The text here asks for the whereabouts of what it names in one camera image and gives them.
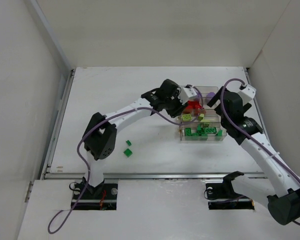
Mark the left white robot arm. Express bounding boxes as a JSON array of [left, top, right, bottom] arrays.
[[77, 79, 197, 161]]

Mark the purple heart lego piece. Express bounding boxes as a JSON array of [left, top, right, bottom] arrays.
[[205, 92, 215, 104]]

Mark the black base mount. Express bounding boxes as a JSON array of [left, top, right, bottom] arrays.
[[74, 182, 119, 211], [204, 171, 255, 210]]

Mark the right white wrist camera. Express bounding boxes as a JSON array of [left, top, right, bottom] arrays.
[[238, 84, 256, 105]]

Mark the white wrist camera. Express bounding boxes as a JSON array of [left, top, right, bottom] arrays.
[[177, 86, 198, 105], [238, 84, 256, 105]]

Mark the red rounded lego brick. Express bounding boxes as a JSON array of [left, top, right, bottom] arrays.
[[182, 105, 193, 114]]

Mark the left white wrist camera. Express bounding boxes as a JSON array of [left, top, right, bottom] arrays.
[[177, 86, 198, 105]]

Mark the clear container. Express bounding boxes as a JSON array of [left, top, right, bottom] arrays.
[[178, 84, 219, 98], [178, 121, 227, 142], [177, 110, 221, 124], [191, 96, 217, 113]]

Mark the red irregular lego piece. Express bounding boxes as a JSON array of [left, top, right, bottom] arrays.
[[187, 100, 202, 110]]

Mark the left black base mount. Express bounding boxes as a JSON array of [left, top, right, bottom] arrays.
[[74, 182, 119, 211]]

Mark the long green lego brick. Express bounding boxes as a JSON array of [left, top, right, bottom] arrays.
[[203, 127, 217, 134]]

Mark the green lego brick bottom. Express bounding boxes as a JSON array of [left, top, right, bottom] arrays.
[[123, 148, 133, 158]]

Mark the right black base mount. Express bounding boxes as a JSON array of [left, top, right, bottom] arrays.
[[204, 171, 255, 210]]

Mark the green lego brick carried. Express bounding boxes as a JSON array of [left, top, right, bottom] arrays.
[[215, 129, 223, 137]]

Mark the lime lego brick carried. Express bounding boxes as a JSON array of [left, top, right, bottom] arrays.
[[198, 113, 205, 121]]

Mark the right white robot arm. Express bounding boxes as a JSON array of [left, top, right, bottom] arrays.
[[207, 85, 300, 226]]

